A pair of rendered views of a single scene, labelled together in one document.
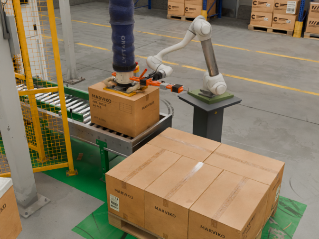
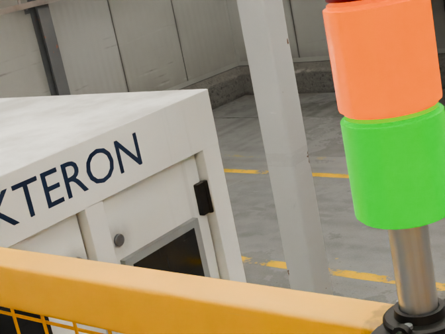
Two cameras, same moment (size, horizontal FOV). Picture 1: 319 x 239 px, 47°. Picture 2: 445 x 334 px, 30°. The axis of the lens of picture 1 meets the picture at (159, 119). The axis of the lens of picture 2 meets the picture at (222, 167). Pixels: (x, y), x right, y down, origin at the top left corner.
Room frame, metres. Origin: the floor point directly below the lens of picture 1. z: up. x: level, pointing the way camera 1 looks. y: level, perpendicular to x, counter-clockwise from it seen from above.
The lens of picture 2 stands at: (3.17, 1.38, 2.31)
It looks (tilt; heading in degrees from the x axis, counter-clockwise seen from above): 16 degrees down; 8
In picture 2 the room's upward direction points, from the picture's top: 11 degrees counter-clockwise
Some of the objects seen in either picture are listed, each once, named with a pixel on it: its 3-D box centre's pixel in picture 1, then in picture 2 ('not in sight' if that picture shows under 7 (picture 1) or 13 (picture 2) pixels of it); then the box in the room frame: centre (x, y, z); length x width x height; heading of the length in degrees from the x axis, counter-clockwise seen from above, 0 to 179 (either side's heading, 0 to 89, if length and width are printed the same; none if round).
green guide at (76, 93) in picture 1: (64, 87); not in sight; (4.29, 1.19, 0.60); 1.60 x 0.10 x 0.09; 56
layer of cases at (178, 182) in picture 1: (196, 186); not in sight; (2.60, -0.32, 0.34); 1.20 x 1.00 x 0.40; 56
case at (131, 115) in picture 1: (124, 105); not in sight; (3.43, 0.36, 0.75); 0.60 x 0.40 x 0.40; 55
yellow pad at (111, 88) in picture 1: (119, 89); not in sight; (3.32, 0.39, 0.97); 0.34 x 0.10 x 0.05; 56
